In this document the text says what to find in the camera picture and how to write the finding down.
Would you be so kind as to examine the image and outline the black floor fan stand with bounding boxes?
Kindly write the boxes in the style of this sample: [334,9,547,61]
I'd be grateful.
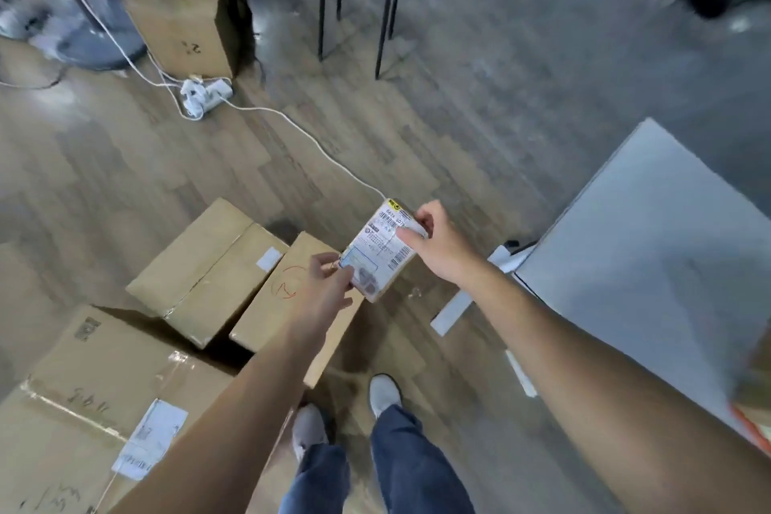
[0,0,149,72]

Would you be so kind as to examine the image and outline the white sneaker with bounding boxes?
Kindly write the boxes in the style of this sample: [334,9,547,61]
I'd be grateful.
[0,0,49,42]

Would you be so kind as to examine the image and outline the person's right forearm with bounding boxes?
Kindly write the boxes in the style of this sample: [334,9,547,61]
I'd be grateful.
[463,266,771,514]

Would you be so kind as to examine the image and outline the white table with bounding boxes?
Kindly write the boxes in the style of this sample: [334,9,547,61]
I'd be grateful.
[430,117,771,455]

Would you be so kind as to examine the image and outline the person's left hand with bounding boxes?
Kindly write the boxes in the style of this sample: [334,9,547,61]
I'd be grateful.
[288,251,357,346]

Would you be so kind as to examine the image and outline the person's white shoe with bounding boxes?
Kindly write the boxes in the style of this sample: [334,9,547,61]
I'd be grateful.
[292,403,329,463]
[368,373,403,419]

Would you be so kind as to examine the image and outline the person's left forearm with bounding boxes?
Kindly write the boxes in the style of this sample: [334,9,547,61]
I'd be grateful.
[108,326,320,514]

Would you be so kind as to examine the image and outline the person's right hand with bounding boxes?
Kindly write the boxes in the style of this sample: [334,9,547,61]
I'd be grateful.
[395,200,486,287]

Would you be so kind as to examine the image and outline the person's white right shoe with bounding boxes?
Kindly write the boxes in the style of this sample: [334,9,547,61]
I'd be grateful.
[368,373,403,419]

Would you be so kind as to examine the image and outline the plain square cardboard box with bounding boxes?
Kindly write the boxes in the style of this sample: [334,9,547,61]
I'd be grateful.
[123,0,254,80]

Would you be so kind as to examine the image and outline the person's left leg blue jeans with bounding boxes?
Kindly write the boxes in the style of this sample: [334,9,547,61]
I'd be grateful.
[278,441,350,514]

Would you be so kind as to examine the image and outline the pile of cardboard boxes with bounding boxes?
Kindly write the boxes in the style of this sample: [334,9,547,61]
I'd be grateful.
[0,197,365,514]

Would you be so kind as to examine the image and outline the person's white left shoe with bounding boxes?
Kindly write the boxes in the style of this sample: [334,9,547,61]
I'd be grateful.
[292,403,329,463]

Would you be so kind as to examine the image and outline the white power strip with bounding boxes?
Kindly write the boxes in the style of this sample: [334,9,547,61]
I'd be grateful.
[504,349,538,399]
[180,76,235,119]

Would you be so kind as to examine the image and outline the white-labelled small parcel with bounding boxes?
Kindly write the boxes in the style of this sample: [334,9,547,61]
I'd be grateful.
[337,198,429,304]

